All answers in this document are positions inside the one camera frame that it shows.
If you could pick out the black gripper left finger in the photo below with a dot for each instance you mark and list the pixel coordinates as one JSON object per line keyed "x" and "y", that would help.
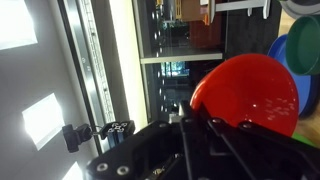
{"x": 191, "y": 120}

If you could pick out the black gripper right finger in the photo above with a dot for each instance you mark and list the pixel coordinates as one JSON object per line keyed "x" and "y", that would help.
{"x": 246, "y": 133}

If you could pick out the small red bowl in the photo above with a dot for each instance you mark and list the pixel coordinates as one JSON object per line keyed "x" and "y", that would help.
{"x": 246, "y": 90}

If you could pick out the bright green plastic bowl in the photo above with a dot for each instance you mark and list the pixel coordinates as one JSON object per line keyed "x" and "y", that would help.
{"x": 303, "y": 140}

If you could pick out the blue plastic plate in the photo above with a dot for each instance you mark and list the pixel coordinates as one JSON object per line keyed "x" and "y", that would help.
{"x": 305, "y": 90}

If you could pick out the dark green plastic cup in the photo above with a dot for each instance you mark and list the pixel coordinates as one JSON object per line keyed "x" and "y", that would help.
{"x": 305, "y": 46}

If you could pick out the brown cardboard box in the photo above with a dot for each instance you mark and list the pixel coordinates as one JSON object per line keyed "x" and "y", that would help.
{"x": 193, "y": 10}

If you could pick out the ceiling light panel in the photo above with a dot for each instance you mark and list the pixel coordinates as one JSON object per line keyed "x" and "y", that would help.
{"x": 15, "y": 23}
{"x": 74, "y": 172}
{"x": 43, "y": 121}

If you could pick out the black extrusion camera stand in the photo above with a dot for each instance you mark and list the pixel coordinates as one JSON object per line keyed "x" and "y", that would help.
{"x": 118, "y": 131}

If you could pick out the black camera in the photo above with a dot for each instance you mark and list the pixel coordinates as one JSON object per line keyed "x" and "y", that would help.
{"x": 75, "y": 137}

